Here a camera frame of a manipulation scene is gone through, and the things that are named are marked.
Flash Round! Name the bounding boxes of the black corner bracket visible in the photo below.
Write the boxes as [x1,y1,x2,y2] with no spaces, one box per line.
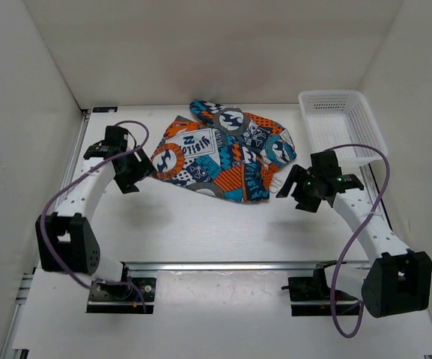
[91,106,118,114]

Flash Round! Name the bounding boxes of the colourful patterned shorts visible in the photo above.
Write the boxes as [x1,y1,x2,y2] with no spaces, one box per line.
[151,99,297,203]

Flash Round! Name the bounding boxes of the aluminium right rail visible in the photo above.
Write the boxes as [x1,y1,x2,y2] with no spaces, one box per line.
[359,160,405,239]

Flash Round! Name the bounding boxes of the aluminium front rail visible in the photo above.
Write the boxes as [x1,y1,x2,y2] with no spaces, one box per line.
[125,261,374,272]

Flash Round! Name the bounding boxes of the white perforated plastic basket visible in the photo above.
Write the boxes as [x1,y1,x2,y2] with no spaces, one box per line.
[298,90,388,166]

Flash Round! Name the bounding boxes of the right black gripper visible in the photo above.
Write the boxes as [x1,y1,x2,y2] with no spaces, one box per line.
[276,165,322,213]

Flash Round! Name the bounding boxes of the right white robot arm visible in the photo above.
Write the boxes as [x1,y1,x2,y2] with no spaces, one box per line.
[277,150,432,318]

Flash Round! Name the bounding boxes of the aluminium left rail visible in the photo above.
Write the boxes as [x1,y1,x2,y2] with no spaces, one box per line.
[15,108,92,308]

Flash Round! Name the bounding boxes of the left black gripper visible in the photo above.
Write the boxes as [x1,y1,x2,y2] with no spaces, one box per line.
[113,145,157,194]

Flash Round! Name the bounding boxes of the aluminium rail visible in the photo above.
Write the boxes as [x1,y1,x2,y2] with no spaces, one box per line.
[125,261,374,272]
[15,108,92,308]
[359,160,405,239]

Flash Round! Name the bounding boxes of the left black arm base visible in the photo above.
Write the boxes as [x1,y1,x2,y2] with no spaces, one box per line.
[86,271,157,315]

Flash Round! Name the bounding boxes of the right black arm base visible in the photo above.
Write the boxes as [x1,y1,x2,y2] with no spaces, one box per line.
[281,260,359,317]

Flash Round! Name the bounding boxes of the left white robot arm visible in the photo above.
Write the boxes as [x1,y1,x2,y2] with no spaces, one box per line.
[35,121,156,299]

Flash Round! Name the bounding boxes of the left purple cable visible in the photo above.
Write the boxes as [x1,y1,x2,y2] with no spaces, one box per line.
[40,120,150,314]

